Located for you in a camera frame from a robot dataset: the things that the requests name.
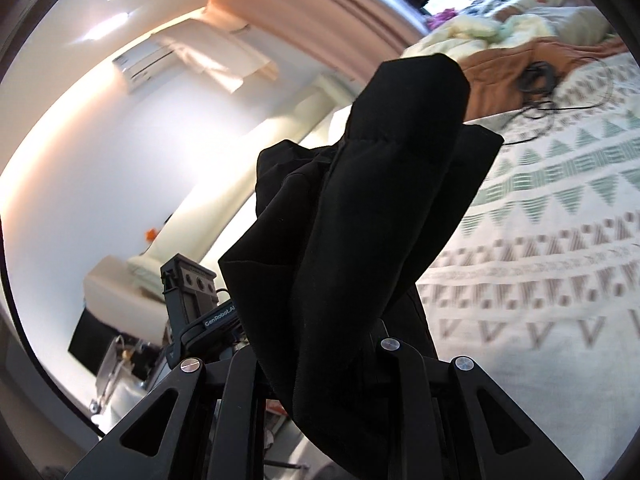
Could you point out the black long-sleeve shirt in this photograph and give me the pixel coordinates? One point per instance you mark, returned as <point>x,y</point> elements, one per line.
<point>360,210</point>

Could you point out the pink curtain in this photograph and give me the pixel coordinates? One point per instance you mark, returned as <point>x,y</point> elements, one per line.
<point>300,0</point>

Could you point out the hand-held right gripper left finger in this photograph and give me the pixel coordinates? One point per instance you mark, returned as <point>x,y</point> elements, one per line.
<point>240,375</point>

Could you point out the white patterned blanket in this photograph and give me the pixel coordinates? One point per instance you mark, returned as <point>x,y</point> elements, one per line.
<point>550,260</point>

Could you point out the white air conditioner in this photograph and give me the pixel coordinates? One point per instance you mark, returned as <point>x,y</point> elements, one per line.
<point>145,67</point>

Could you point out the small orange item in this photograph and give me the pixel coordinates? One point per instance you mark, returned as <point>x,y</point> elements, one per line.
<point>151,234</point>

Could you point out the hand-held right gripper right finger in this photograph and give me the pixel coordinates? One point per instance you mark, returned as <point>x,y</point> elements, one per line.
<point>407,375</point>

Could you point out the cream duvet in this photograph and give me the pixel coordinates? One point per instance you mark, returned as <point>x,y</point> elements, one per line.
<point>475,27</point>

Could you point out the bedside shelf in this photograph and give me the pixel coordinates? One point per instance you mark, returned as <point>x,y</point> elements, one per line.
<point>110,345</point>

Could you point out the brown quilt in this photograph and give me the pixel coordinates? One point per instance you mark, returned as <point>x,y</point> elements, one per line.
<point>500,75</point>

